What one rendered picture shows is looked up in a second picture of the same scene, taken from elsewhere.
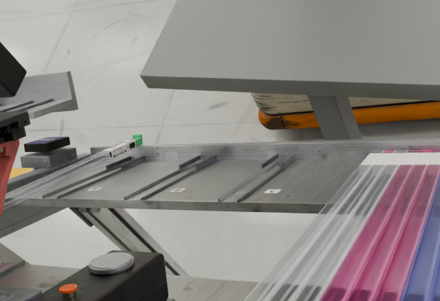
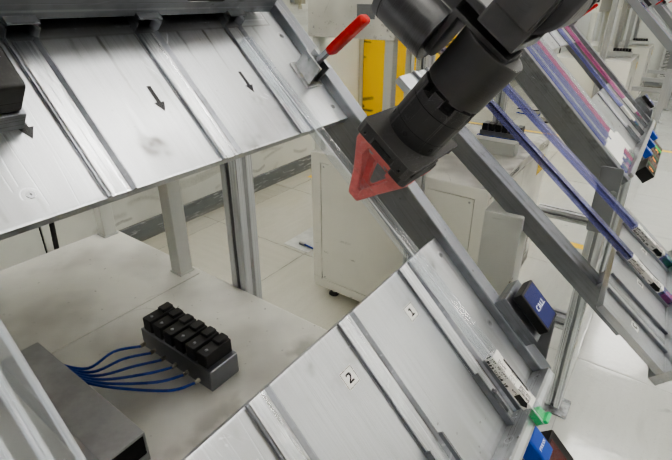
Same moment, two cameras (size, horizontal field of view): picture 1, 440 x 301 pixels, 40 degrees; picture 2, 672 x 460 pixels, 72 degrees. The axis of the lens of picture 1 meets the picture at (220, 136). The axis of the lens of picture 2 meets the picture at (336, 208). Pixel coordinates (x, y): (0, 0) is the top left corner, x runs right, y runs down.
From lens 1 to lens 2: 52 cm
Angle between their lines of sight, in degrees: 71
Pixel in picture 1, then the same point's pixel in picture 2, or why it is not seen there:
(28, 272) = (198, 150)
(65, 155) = (519, 325)
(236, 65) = not seen: outside the picture
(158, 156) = (506, 439)
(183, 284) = (44, 198)
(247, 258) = not seen: outside the picture
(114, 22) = not seen: outside the picture
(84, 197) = (386, 289)
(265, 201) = (220, 436)
